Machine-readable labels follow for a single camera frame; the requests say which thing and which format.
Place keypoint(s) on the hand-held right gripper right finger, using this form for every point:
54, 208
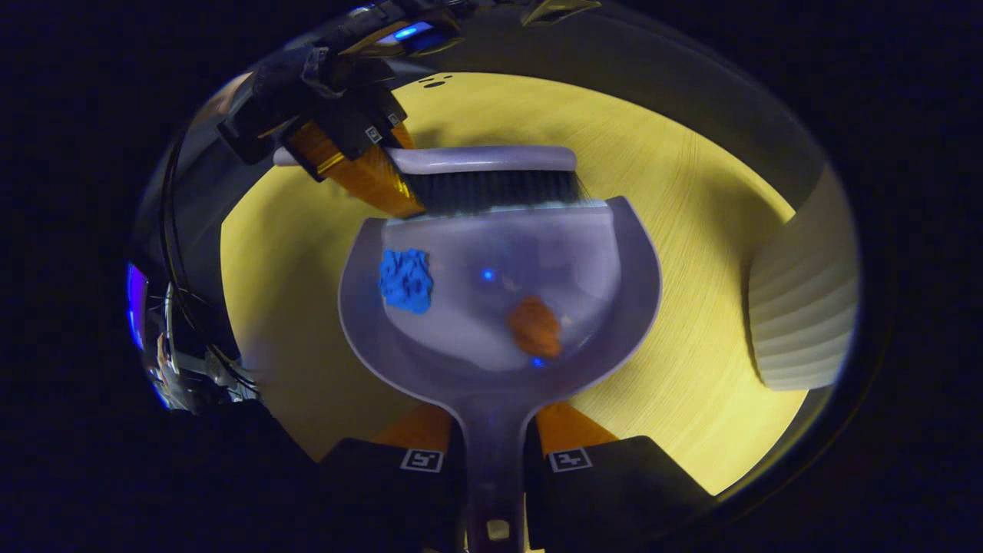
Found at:
614, 491

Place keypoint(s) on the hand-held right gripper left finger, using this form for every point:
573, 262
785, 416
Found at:
369, 491

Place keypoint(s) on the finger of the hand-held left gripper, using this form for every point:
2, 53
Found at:
361, 173
399, 134

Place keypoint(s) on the small pink broom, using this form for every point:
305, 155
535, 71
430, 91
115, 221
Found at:
491, 160

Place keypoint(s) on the blue paper trash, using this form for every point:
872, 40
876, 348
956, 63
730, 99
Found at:
405, 280

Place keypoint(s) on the orange paper trash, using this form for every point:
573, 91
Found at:
535, 326

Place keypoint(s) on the pink dustpan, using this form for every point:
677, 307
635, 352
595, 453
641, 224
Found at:
476, 330

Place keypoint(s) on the white ribbed garbage bin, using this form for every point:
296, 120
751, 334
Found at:
806, 307

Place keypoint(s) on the wooden desktop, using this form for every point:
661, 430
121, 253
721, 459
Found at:
691, 230

